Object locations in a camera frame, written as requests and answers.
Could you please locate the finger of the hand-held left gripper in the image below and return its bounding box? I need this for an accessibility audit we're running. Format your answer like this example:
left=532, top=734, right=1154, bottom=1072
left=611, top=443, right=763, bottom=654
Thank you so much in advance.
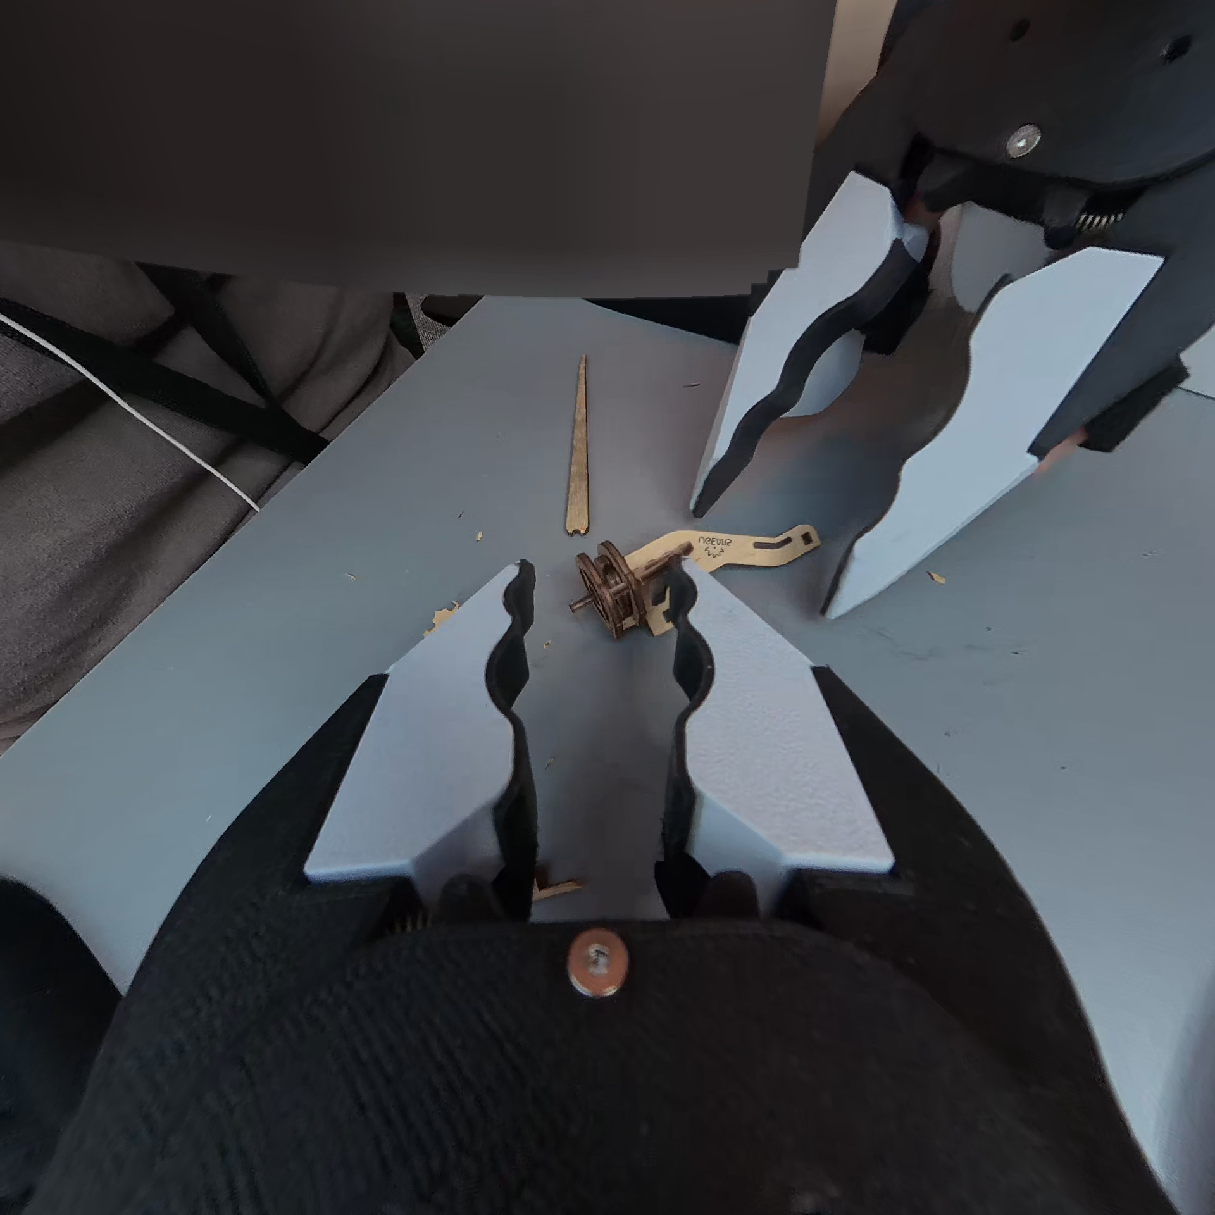
left=819, top=248, right=1167, bottom=621
left=691, top=171, right=935, bottom=521

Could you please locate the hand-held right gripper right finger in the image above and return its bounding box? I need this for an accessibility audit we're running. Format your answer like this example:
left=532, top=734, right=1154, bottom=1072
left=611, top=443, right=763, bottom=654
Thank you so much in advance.
left=659, top=560, right=899, bottom=917

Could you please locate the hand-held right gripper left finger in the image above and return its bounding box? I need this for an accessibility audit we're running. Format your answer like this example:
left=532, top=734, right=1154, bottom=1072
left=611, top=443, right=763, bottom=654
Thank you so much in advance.
left=303, top=560, right=539, bottom=920

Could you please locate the curved wooden lever part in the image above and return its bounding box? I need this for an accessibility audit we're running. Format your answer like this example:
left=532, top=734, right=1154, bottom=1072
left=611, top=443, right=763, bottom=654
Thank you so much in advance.
left=630, top=524, right=819, bottom=638

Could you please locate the wooden wheel assembly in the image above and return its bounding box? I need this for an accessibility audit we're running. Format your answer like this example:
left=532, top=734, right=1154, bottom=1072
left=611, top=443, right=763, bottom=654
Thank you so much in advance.
left=571, top=540, right=683, bottom=640

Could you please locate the pointed wooden stick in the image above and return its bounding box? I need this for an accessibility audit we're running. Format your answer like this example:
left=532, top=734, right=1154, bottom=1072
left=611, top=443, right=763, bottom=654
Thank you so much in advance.
left=565, top=355, right=589, bottom=536

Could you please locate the dark cloth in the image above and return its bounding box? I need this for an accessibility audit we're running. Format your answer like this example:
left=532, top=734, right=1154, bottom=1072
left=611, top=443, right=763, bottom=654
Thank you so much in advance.
left=0, top=878, right=124, bottom=1215

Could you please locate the black strap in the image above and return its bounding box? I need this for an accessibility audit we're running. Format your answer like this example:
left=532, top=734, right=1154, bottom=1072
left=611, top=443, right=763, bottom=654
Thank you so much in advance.
left=0, top=267, right=328, bottom=466

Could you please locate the thin white cable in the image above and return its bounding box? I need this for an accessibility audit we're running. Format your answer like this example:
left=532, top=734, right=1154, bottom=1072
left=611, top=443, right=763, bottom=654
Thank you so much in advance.
left=0, top=314, right=261, bottom=514

